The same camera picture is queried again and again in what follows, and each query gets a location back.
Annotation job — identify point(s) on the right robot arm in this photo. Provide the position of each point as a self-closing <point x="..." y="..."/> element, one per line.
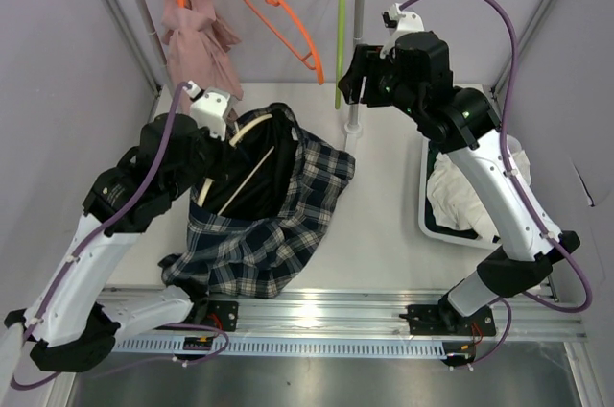
<point x="468" y="130"/>

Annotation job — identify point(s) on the white crumpled garment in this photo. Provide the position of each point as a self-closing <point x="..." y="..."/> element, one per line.
<point x="455" y="203"/>

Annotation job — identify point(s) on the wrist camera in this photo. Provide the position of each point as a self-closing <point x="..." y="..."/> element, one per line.
<point x="210" y="108"/>
<point x="400" y="22"/>

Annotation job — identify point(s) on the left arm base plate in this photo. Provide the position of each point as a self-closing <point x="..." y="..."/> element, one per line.
<point x="220" y="313"/>

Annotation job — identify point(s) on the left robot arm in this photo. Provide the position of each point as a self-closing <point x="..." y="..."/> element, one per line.
<point x="71" y="331"/>

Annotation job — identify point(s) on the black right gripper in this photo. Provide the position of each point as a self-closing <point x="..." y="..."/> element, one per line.
<point x="366" y="56"/>

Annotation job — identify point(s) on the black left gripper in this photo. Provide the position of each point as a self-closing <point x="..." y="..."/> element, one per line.
<point x="220" y="150"/>

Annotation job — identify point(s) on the white laundry basket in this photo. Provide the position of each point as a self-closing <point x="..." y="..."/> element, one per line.
<point x="426" y="219"/>

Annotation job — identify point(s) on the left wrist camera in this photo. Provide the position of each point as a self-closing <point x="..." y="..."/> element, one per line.
<point x="210" y="108"/>

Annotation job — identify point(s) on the pink pleated skirt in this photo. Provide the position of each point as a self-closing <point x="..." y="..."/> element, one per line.
<point x="198" y="41"/>

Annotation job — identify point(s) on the slotted cable duct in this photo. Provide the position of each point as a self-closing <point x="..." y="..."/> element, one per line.
<point x="283" y="347"/>

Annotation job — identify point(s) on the aluminium mounting rail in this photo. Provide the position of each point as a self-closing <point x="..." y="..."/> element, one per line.
<point x="313" y="313"/>

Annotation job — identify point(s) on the green plastic hanger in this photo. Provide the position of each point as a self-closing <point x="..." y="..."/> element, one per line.
<point x="340" y="38"/>

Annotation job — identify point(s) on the dark green garment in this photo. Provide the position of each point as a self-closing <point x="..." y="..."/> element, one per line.
<point x="439" y="152"/>

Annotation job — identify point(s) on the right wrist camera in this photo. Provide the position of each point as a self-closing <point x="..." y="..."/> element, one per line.
<point x="400" y="22"/>

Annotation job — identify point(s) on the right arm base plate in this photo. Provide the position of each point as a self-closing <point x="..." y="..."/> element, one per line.
<point x="441" y="319"/>

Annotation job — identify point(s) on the navy plaid skirt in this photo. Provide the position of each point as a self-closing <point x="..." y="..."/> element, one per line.
<point x="272" y="229"/>

